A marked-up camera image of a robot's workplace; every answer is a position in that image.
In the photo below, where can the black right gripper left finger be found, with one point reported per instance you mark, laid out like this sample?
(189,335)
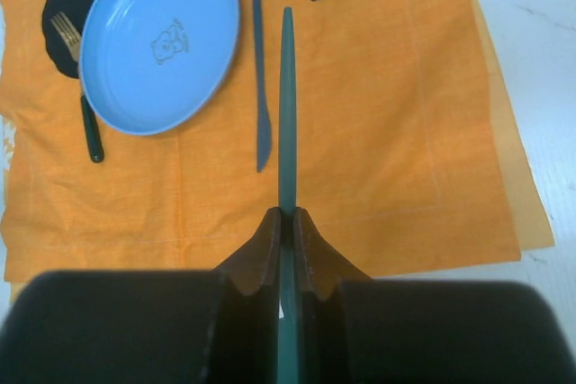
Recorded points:
(187,326)

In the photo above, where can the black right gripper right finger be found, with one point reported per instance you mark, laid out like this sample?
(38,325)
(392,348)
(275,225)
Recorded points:
(359,330)

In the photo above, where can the teal plastic spoon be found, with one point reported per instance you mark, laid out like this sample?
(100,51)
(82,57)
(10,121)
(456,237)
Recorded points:
(289,365)

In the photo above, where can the orange cartoon cloth placemat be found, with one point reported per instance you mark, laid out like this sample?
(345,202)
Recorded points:
(409,159)

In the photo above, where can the blue plastic knife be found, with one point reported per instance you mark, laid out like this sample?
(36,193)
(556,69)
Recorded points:
(263,122)

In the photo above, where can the light blue plate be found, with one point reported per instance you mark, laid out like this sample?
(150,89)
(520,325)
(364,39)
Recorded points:
(147,66)

